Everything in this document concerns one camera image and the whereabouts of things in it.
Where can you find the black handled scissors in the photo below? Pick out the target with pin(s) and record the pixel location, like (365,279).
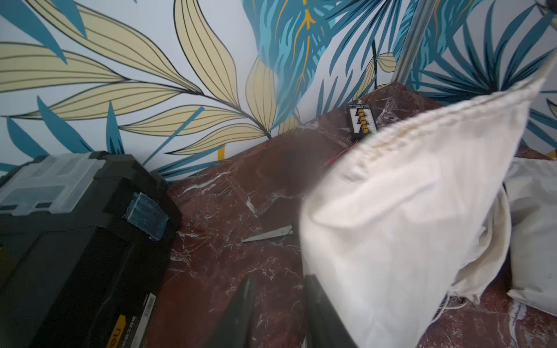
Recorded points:
(284,231)

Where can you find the black parallel charging board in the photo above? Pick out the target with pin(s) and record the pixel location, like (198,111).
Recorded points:
(362,121)

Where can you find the large white cloth bag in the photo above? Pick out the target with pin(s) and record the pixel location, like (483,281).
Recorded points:
(531,189)

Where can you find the white drawstring soil bag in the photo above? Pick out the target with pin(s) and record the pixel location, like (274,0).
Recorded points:
(387,229)

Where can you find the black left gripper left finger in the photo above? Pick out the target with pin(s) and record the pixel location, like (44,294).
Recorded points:
(234,327)

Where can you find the black toolbox yellow handle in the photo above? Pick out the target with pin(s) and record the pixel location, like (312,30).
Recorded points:
(85,241)

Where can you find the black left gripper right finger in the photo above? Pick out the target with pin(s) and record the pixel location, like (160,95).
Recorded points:
(324,329)

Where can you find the aluminium right corner post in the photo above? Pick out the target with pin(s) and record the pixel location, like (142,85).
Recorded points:
(423,14)

